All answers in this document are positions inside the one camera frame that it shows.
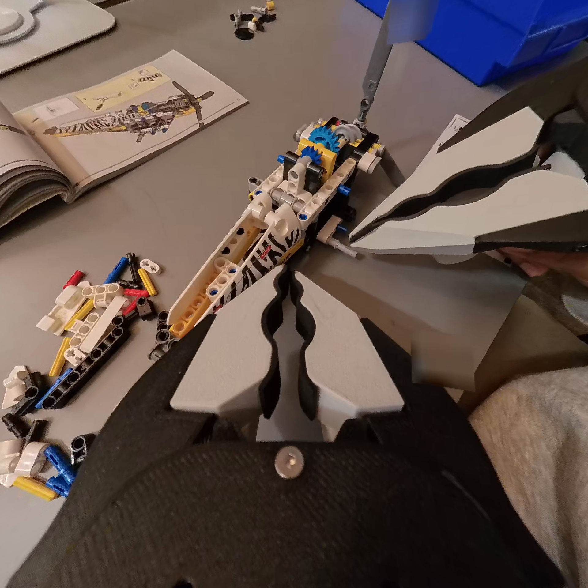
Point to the zebra sticker sheet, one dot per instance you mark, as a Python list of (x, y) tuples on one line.
[(452, 133)]

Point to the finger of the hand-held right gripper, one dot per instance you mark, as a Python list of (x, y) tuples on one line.
[(459, 229), (482, 151)]

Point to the zebra striped lego helicopter model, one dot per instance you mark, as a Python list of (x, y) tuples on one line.
[(275, 202)]

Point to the person's right hand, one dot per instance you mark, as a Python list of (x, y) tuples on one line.
[(542, 264)]

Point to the open instruction booklet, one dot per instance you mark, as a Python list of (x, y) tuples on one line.
[(138, 124)]

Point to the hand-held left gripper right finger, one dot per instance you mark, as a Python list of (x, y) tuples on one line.
[(349, 363)]

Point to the pile of loose lego pieces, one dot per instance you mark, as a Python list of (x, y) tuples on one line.
[(92, 321)]

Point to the flat grey stand base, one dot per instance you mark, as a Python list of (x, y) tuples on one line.
[(69, 23)]

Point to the small cluster of lego parts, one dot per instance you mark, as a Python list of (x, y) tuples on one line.
[(252, 20)]

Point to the blue plastic bin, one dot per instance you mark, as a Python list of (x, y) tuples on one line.
[(482, 36)]

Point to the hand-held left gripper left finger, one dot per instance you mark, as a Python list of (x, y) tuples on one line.
[(229, 363)]

